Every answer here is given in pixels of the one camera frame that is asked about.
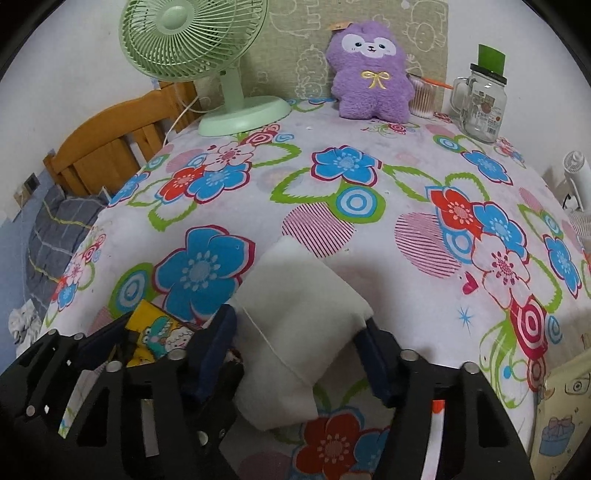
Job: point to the grey plaid pillow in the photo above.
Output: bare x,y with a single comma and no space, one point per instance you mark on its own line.
55,230

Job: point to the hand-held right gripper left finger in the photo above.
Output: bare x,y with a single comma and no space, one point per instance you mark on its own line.
219,360

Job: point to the cotton swab jar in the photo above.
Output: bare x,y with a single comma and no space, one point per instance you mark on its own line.
422,99

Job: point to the floral tablecloth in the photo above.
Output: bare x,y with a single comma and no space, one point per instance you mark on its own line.
392,152

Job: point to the yellow cartoon tissue packet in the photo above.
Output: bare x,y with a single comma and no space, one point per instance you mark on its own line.
157,337

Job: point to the purple plush toy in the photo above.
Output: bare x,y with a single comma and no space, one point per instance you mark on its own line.
369,87

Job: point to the yellow patterned storage box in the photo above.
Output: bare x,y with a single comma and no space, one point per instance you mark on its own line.
563,415

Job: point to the blue bed sheet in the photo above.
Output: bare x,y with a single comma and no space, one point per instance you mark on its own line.
14,267

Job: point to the white fan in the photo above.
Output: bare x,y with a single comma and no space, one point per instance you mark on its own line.
577,168

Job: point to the beige patterned board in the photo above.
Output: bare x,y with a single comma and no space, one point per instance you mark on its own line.
295,46

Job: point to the green desk fan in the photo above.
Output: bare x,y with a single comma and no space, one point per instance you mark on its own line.
194,27

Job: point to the green plastic tab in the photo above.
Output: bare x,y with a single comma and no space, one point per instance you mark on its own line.
491,57

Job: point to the glass mug jar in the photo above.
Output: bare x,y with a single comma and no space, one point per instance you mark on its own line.
485,106

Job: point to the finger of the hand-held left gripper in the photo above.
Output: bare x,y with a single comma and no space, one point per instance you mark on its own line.
55,364
221,415

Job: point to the wall socket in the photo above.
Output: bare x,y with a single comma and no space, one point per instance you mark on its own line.
33,182

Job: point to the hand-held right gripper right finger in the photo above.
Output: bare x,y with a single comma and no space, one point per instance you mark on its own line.
376,364

